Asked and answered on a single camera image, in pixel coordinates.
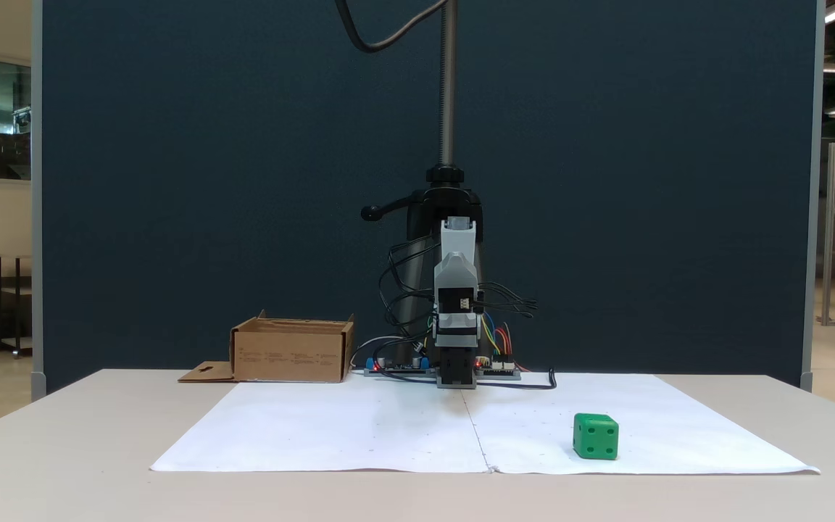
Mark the dark blue partition panel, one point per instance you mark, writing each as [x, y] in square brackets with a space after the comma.
[207, 181]

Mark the black camera tripod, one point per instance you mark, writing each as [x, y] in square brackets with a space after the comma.
[447, 109]

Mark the blue power circuit board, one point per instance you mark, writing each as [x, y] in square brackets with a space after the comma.
[396, 367]

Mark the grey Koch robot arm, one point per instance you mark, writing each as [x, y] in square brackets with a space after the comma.
[455, 272]

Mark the brown cardboard box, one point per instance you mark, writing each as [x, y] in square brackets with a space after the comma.
[291, 357]

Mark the green dice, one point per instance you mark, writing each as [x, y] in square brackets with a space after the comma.
[596, 437]

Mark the black shelf cart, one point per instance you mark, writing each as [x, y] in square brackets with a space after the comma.
[8, 304]

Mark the wall window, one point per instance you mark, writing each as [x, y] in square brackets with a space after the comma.
[10, 119]

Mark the motor controller circuit board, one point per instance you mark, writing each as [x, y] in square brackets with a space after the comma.
[501, 372]

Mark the white paper sheet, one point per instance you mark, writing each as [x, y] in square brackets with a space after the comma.
[359, 428]

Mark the grey wedge fixed gripper finger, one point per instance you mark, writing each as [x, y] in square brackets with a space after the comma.
[457, 322]

